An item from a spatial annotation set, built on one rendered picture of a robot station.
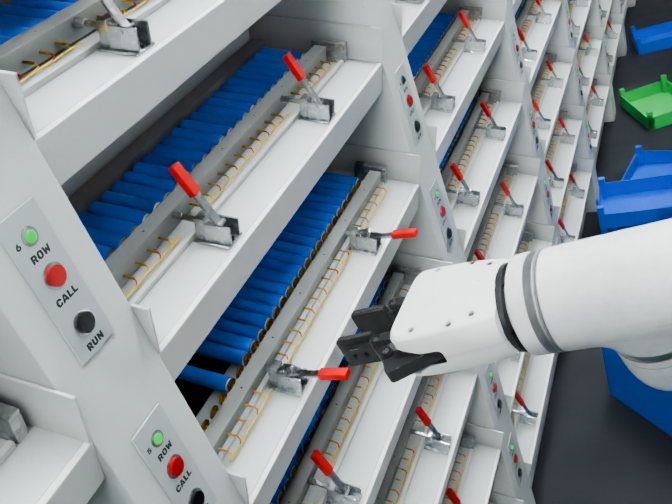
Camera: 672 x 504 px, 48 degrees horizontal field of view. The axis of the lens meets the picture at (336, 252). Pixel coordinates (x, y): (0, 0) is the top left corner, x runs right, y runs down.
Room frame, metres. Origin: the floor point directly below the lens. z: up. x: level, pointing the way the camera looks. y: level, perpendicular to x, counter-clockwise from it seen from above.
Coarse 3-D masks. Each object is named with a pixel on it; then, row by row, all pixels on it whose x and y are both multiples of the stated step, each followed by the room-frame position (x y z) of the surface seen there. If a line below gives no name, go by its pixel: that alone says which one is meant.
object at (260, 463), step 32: (352, 160) 1.09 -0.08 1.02; (384, 160) 1.06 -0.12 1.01; (416, 160) 1.04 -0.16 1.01; (384, 192) 1.03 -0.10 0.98; (416, 192) 1.03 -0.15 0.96; (384, 224) 0.95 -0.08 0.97; (352, 256) 0.89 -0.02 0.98; (384, 256) 0.89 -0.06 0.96; (352, 288) 0.83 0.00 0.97; (320, 320) 0.78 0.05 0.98; (352, 320) 0.78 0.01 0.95; (288, 352) 0.73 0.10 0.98; (320, 352) 0.72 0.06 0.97; (320, 384) 0.69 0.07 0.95; (288, 416) 0.64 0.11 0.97; (256, 448) 0.60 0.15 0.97; (288, 448) 0.61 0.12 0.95; (256, 480) 0.56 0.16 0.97
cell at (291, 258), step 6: (270, 252) 0.89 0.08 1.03; (276, 252) 0.89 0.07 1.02; (282, 252) 0.89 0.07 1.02; (270, 258) 0.89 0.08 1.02; (276, 258) 0.89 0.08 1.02; (282, 258) 0.88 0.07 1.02; (288, 258) 0.88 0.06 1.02; (294, 258) 0.88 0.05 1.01; (300, 258) 0.87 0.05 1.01; (306, 258) 0.87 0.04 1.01; (300, 264) 0.87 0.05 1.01
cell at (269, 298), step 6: (246, 288) 0.83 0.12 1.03; (252, 288) 0.83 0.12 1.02; (240, 294) 0.82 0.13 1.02; (246, 294) 0.82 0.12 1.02; (252, 294) 0.82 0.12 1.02; (258, 294) 0.81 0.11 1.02; (264, 294) 0.81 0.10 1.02; (270, 294) 0.81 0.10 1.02; (276, 294) 0.81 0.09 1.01; (258, 300) 0.81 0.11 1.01; (264, 300) 0.81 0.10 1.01; (270, 300) 0.80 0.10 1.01; (276, 300) 0.80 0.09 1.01
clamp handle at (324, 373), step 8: (328, 368) 0.65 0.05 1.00; (336, 368) 0.65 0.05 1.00; (344, 368) 0.64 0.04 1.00; (296, 376) 0.67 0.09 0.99; (304, 376) 0.66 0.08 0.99; (312, 376) 0.66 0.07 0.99; (320, 376) 0.65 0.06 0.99; (328, 376) 0.64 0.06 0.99; (336, 376) 0.64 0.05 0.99; (344, 376) 0.63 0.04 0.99
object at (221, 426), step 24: (360, 192) 1.00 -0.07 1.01; (360, 216) 0.96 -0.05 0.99; (336, 240) 0.89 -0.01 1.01; (312, 264) 0.85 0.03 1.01; (312, 288) 0.81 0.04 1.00; (288, 312) 0.77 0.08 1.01; (264, 360) 0.70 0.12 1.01; (288, 360) 0.71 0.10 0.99; (240, 384) 0.67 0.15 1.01; (240, 408) 0.64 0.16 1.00; (216, 432) 0.61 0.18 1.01
